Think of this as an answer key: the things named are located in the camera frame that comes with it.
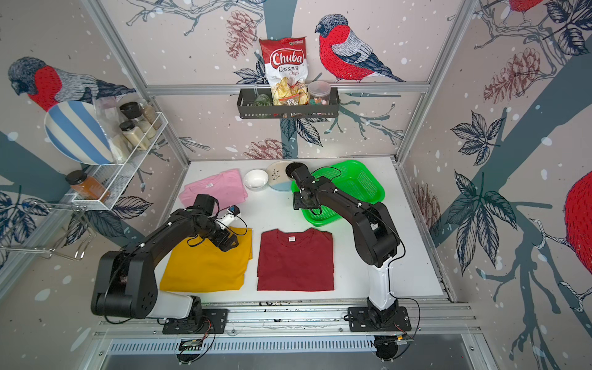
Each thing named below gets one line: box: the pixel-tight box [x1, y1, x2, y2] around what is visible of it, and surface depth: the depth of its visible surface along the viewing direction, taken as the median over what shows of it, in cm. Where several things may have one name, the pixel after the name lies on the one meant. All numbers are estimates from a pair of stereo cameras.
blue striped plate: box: [43, 100, 115, 165], surface depth 68 cm
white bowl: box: [243, 168, 270, 192], surface depth 112 cm
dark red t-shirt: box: [256, 228, 335, 292], surface depth 89 cm
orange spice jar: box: [65, 169, 111, 203], surface depth 64 cm
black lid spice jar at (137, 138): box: [119, 119, 152, 151], surface depth 79 cm
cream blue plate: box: [265, 160, 293, 192], surface depth 116 cm
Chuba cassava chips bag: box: [259, 36, 310, 106], surface depth 84 cm
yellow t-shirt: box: [160, 226, 254, 293], surface depth 84 cm
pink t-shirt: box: [178, 168, 249, 211], surface depth 112 cm
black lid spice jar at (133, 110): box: [119, 101, 156, 140], surface depth 81 cm
